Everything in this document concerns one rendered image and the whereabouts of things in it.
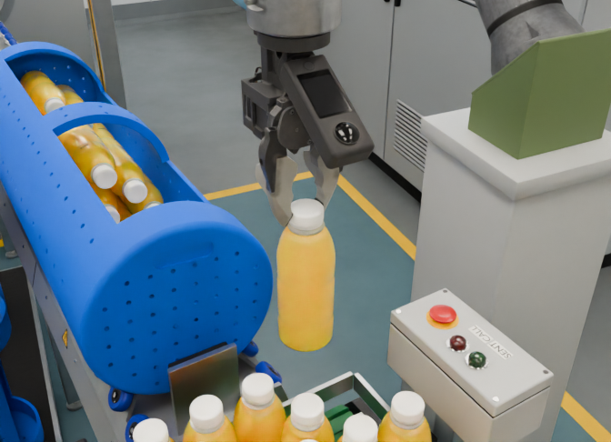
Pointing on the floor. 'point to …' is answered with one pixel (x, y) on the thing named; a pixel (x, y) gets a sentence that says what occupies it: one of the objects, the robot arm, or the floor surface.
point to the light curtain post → (105, 41)
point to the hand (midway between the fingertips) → (305, 213)
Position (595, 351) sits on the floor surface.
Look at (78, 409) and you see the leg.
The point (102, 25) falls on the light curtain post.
